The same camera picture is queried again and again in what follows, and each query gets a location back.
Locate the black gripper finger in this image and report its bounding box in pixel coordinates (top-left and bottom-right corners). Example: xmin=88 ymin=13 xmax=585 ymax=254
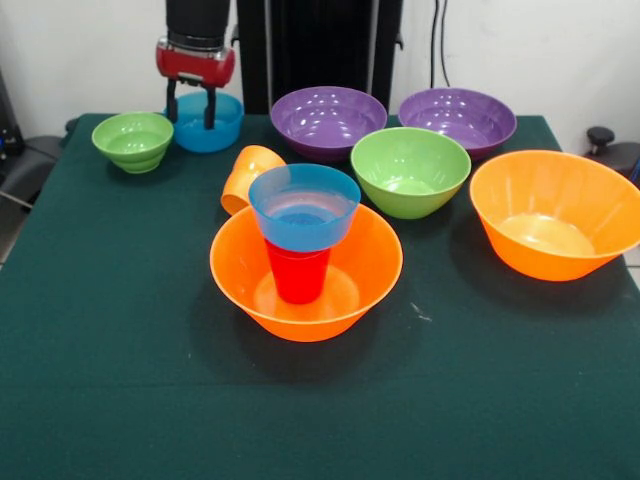
xmin=165 ymin=78 xmax=181 ymax=124
xmin=203 ymin=86 xmax=218 ymax=131

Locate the purple plastic bowl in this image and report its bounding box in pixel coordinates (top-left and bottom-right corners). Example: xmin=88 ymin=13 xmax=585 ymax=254
xmin=397 ymin=88 xmax=518 ymax=162
xmin=270 ymin=85 xmax=389 ymax=164

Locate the black wall cable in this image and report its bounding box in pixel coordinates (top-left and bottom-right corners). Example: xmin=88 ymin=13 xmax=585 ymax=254
xmin=430 ymin=0 xmax=452 ymax=90

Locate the dark brown rounded base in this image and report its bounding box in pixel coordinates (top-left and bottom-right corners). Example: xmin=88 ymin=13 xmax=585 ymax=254
xmin=589 ymin=142 xmax=640 ymax=190

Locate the medium green plastic bowl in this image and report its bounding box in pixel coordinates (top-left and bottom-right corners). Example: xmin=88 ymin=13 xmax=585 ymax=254
xmin=349 ymin=126 xmax=472 ymax=220

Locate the black device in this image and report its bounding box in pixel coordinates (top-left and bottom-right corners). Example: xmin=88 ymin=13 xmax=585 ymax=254
xmin=0 ymin=67 xmax=25 ymax=160

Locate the small green plastic bowl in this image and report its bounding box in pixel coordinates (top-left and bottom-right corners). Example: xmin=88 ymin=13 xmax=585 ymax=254
xmin=91 ymin=110 xmax=175 ymax=174

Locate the small blue plastic bowl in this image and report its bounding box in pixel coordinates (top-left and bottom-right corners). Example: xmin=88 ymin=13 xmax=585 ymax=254
xmin=163 ymin=91 xmax=245 ymax=154
xmin=248 ymin=163 xmax=362 ymax=253

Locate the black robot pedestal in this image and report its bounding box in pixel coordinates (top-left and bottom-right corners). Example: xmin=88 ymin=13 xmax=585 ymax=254
xmin=230 ymin=0 xmax=405 ymax=116

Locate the black round knob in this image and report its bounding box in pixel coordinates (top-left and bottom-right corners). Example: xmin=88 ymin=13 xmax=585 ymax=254
xmin=586 ymin=126 xmax=616 ymax=156

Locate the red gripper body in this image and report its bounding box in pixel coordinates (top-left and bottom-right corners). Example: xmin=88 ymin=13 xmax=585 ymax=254
xmin=155 ymin=36 xmax=237 ymax=91

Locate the orange plastic cup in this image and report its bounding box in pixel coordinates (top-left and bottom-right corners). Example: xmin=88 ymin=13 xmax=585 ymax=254
xmin=220 ymin=144 xmax=288 ymax=216

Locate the large orange plastic bowl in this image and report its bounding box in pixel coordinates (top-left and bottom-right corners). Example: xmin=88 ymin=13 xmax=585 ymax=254
xmin=469 ymin=149 xmax=640 ymax=283
xmin=209 ymin=203 xmax=404 ymax=344

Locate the dark green tablecloth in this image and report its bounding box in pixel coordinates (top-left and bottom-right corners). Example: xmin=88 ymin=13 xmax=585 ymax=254
xmin=0 ymin=112 xmax=640 ymax=480

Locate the red plastic cup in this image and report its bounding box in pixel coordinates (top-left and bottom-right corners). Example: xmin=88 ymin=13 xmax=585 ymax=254
xmin=264 ymin=238 xmax=332 ymax=305

